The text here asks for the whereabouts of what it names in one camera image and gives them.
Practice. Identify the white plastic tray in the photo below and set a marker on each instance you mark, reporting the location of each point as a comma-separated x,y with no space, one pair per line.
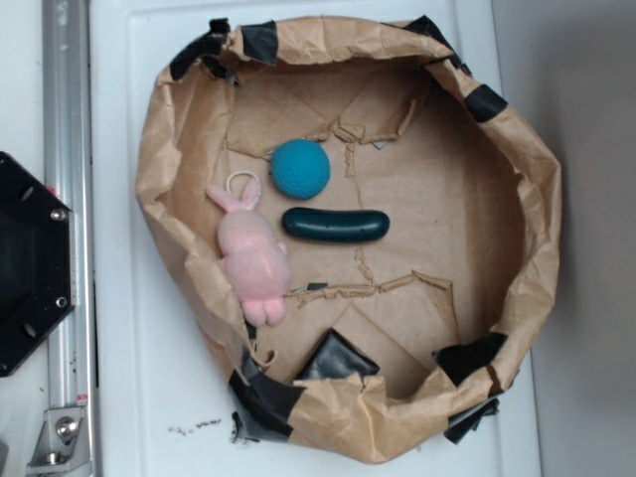
165,409

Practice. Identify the dark green plastic pickle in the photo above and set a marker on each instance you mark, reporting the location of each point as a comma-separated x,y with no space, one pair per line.
336,226

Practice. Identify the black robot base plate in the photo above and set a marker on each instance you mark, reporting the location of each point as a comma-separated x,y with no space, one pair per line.
36,264

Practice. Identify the aluminium extrusion rail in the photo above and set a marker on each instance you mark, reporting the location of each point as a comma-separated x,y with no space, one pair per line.
67,161

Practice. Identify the brown paper bag bin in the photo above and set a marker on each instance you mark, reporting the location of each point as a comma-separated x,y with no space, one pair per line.
385,343

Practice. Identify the pink plush bunny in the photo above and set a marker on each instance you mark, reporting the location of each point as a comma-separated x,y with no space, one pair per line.
253,259

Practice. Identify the metal corner bracket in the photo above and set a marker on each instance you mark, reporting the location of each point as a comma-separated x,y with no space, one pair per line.
63,447

